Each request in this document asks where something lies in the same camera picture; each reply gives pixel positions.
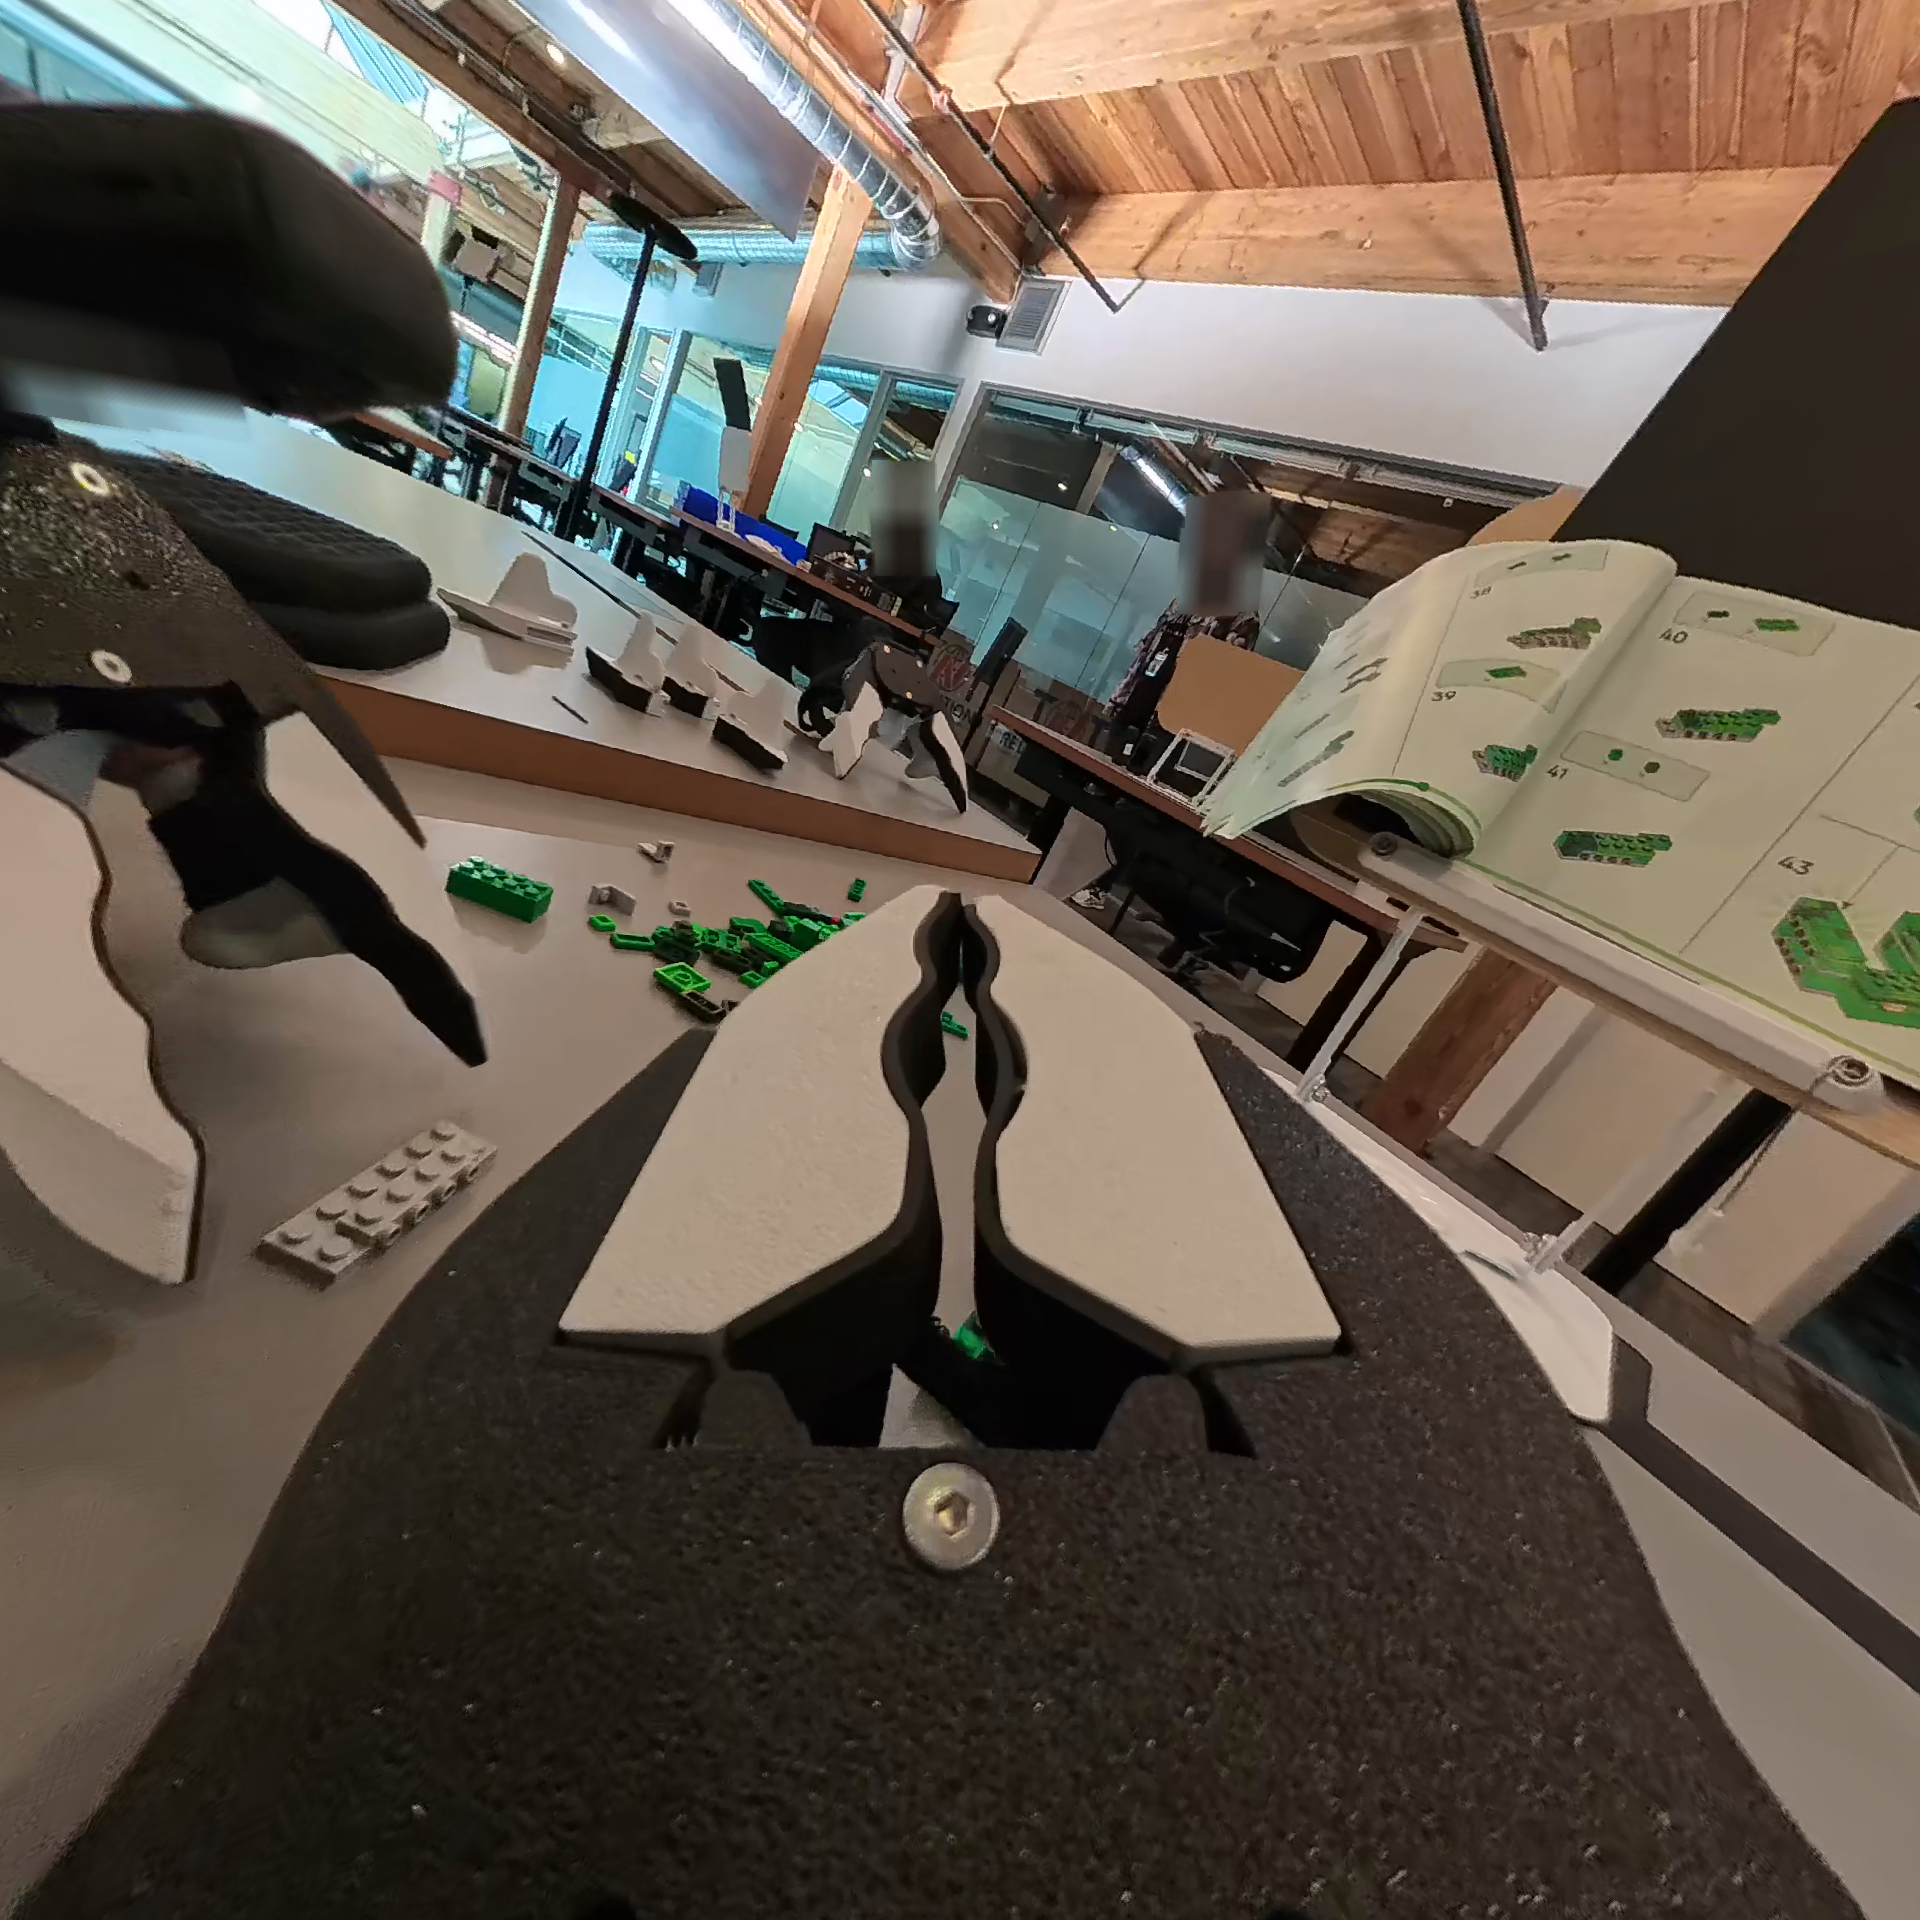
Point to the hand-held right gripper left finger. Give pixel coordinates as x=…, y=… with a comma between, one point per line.
x=780, y=1142

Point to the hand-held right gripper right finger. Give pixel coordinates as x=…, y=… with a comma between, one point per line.
x=1154, y=1185

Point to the spare grey finger plate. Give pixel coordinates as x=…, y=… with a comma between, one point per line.
x=628, y=668
x=752, y=735
x=697, y=674
x=518, y=609

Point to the green toy brick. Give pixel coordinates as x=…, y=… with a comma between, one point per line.
x=498, y=887

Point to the spare gripper on table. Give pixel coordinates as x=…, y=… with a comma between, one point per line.
x=884, y=721

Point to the white book stand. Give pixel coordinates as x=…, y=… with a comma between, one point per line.
x=1590, y=975

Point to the black ceiling pipe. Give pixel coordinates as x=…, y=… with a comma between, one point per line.
x=1505, y=166

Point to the black tape stripe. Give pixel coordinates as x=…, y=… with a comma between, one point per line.
x=1770, y=1515

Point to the grey toy brick plate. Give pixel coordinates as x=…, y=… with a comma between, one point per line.
x=375, y=1207

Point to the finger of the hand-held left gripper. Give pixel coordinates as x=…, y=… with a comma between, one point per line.
x=322, y=855
x=76, y=1080

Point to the black padded wrist rest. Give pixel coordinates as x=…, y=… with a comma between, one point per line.
x=283, y=546
x=375, y=639

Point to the cardboard box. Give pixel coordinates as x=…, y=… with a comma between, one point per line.
x=1230, y=697

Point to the black office chair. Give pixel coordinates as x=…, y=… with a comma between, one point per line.
x=1230, y=908

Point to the black panel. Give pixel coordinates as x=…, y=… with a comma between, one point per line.
x=1785, y=390

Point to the silver ceiling duct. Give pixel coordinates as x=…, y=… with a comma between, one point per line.
x=839, y=136

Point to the wooden top office table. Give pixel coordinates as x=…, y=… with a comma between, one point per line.
x=1319, y=879

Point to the grey desk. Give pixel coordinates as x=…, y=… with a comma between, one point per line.
x=523, y=1050

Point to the wall air vent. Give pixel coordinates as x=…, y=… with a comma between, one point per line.
x=1035, y=316

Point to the pile of green toy pieces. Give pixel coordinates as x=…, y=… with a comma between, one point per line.
x=750, y=944

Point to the small green toy piece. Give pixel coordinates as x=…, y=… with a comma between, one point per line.
x=975, y=1335

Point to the open building instruction booklet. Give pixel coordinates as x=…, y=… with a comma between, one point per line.
x=1635, y=751

